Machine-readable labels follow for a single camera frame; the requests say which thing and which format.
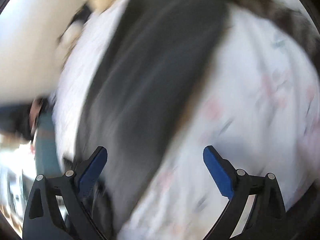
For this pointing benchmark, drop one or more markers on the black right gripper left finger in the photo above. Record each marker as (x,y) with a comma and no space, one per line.
(42,217)

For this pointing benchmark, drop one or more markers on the grey and white cat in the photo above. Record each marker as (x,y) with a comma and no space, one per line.
(291,21)

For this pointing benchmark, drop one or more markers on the teal bed frame side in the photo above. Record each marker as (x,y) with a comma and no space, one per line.
(46,161)

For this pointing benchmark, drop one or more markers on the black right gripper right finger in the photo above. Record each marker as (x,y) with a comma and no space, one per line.
(267,217)

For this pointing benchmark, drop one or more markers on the white floral bed sheet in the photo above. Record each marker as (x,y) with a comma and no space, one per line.
(259,98)

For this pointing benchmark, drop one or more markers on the dark grey pants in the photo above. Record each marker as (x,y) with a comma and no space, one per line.
(156,55)

